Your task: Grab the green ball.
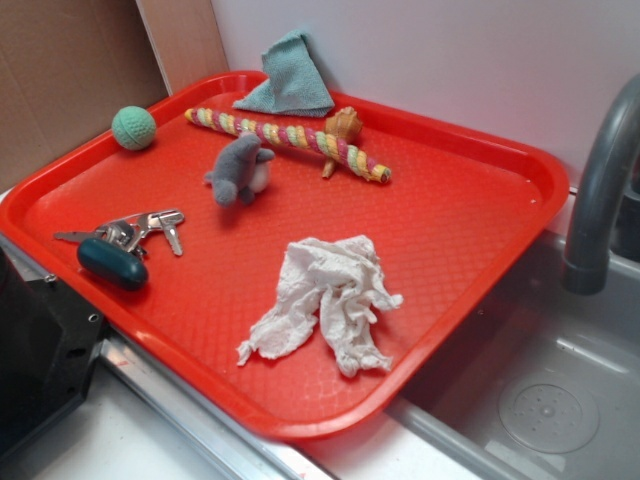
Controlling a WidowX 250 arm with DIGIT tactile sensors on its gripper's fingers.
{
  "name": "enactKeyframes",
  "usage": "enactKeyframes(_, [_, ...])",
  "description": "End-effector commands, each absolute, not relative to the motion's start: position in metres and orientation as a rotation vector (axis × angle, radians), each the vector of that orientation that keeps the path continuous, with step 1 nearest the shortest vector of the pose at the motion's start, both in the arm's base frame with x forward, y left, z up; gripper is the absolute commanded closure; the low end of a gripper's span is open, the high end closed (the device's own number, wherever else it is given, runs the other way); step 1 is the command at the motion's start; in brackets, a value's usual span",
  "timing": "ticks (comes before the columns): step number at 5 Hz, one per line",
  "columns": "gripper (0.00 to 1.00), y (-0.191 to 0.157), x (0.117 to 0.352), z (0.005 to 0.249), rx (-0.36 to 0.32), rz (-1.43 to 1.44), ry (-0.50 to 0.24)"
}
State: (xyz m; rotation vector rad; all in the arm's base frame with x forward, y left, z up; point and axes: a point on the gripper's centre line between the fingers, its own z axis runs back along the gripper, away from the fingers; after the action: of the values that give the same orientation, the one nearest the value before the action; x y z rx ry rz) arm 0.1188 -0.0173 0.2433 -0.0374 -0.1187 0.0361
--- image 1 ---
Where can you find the green rubber ball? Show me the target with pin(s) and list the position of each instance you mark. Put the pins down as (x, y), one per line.
(133, 128)

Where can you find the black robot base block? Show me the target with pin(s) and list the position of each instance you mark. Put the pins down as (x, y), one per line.
(50, 339)

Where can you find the red plastic tray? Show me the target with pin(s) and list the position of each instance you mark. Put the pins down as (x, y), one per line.
(461, 206)

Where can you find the crumpled white paper towel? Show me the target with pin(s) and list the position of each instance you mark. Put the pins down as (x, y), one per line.
(335, 287)

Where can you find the grey plush dolphin toy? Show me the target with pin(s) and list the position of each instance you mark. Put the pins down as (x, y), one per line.
(241, 170)

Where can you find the orange conch seashell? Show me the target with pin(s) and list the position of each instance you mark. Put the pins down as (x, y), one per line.
(345, 124)

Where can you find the teal microfiber cloth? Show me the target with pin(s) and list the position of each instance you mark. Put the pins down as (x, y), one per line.
(293, 84)

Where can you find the silver key bunch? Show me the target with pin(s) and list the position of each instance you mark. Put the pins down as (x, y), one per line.
(128, 233)

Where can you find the dark teal key fob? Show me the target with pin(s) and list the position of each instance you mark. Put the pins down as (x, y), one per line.
(112, 264)

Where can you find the grey sink faucet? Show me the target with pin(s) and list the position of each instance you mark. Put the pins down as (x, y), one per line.
(605, 216)

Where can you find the grey plastic sink basin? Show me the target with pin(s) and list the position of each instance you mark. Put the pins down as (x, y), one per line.
(537, 382)

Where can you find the brown cardboard panel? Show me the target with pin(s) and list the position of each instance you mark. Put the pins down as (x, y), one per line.
(68, 66)

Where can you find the multicolour twisted rope toy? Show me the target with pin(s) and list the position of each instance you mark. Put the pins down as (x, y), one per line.
(335, 150)

